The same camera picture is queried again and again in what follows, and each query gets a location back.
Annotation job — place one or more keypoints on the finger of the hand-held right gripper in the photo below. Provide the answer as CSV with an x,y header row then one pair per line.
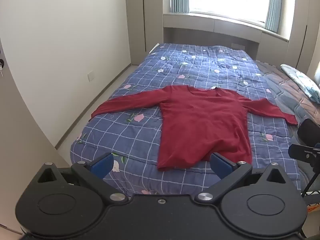
x,y
298,152

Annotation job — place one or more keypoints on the blue checked floral quilt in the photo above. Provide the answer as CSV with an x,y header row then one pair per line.
x,y
140,135

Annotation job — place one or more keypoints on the door lock with keys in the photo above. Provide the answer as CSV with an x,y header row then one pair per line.
x,y
1,65

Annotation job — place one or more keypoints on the beige window sill cabinet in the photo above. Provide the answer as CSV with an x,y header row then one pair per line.
x,y
212,32

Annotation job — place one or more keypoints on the white wall socket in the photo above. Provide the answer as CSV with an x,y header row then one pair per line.
x,y
90,75

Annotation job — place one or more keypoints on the beige tall wardrobe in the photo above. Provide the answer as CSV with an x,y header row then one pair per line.
x,y
303,25
143,17

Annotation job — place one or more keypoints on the white door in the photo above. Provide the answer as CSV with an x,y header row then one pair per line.
x,y
22,135

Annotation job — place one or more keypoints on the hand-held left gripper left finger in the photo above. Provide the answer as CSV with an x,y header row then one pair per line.
x,y
103,165

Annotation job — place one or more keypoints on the red long-sleeved sweater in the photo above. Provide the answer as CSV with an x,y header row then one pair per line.
x,y
202,120

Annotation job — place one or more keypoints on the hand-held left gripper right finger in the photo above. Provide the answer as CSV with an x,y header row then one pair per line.
x,y
220,166

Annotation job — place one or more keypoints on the brown quilted mattress pad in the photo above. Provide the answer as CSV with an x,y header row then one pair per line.
x,y
287,92

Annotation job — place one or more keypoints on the floral pillow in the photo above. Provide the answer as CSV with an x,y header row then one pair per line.
x,y
303,81

